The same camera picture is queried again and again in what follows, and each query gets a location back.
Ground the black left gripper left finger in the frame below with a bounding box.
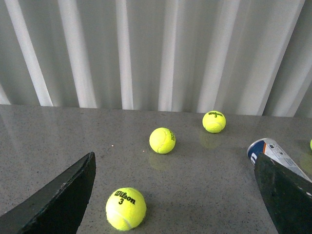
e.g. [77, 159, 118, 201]
[0, 152, 96, 234]

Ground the white pleated curtain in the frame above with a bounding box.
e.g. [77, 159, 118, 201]
[0, 0, 312, 117]

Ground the far Wilson tennis ball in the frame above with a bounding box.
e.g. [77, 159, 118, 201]
[202, 110, 226, 134]

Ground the wilson tennis ball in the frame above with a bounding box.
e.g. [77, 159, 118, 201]
[105, 187, 147, 231]
[202, 110, 226, 134]

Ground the Head Team tennis ball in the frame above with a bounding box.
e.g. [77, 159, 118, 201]
[149, 127, 176, 154]

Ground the near Wilson tennis ball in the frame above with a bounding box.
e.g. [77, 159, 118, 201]
[105, 187, 147, 231]

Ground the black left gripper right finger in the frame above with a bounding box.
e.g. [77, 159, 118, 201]
[254, 153, 312, 234]

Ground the clear Wilson tennis ball can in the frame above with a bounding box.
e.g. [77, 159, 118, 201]
[247, 138, 311, 182]

